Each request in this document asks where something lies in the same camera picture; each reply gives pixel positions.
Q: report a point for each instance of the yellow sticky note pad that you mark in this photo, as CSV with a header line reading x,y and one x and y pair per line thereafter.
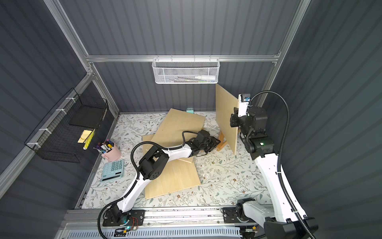
x,y
84,136

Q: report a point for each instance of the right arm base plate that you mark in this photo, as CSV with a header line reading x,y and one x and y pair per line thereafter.
x,y
231,216

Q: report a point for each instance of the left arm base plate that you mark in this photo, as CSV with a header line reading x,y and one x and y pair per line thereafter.
x,y
131,218

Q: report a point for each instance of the teal wall clip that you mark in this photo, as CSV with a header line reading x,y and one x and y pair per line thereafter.
x,y
190,110

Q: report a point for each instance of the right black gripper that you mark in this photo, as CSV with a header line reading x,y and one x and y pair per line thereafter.
x,y
236,120

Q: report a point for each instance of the white wire mesh basket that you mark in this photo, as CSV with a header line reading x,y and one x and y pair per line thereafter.
x,y
184,72

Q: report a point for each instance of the pink pen cup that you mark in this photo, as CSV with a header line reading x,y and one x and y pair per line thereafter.
x,y
109,150

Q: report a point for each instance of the aluminium rail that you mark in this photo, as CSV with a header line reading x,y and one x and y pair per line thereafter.
x,y
162,216

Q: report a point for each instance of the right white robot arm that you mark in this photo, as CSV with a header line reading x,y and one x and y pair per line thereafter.
x,y
287,219

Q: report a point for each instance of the plywood board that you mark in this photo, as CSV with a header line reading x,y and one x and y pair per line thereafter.
x,y
177,175
225,102
169,134

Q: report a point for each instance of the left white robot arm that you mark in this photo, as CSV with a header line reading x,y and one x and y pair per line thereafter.
x,y
153,162

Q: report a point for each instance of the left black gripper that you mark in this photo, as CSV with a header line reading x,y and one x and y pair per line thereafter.
x,y
211,142

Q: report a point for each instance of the small wooden easel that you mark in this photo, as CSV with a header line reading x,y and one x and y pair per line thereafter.
x,y
222,143

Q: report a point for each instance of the white marker in basket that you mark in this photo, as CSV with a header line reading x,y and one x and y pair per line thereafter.
x,y
206,78

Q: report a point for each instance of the teal calculator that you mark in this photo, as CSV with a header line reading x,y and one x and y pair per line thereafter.
x,y
112,170

